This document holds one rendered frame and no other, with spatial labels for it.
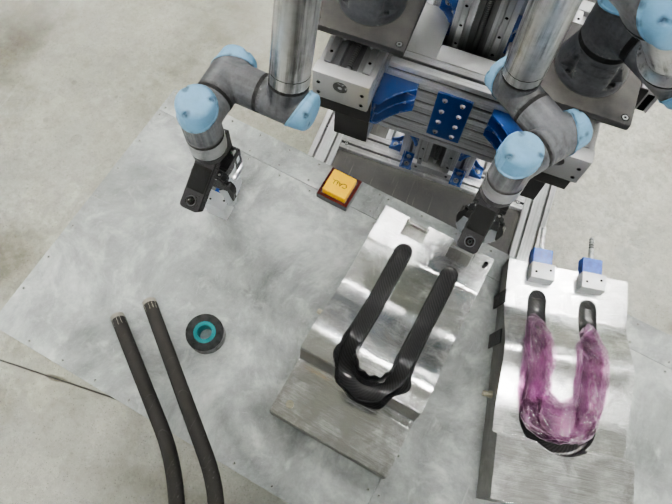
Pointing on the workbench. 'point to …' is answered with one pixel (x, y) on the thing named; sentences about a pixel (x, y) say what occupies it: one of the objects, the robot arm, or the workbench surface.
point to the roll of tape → (204, 329)
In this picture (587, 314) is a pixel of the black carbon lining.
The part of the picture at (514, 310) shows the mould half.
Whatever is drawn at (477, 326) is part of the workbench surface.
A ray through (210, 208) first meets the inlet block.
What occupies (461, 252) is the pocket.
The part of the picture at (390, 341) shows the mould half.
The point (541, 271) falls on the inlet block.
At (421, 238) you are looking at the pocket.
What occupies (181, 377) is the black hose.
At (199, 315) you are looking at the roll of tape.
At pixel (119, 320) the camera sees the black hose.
